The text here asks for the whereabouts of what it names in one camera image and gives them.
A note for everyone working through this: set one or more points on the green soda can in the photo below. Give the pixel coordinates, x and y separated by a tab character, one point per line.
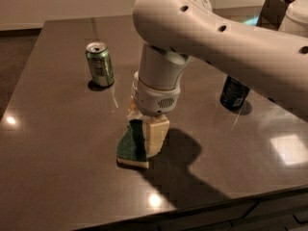
100	64

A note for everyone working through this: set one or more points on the green and yellow sponge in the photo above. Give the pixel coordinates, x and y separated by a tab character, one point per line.
130	150

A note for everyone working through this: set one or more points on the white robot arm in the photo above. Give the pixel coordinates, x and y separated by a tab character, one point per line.
272	63

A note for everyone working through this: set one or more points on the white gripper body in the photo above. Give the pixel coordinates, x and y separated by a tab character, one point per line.
153	99

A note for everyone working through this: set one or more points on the dark box in corner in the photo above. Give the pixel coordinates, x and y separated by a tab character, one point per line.
272	14

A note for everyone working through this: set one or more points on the blue pepsi can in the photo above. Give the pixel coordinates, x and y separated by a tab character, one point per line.
233	94

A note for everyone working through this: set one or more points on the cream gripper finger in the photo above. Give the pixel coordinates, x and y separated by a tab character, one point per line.
154	129
133	111

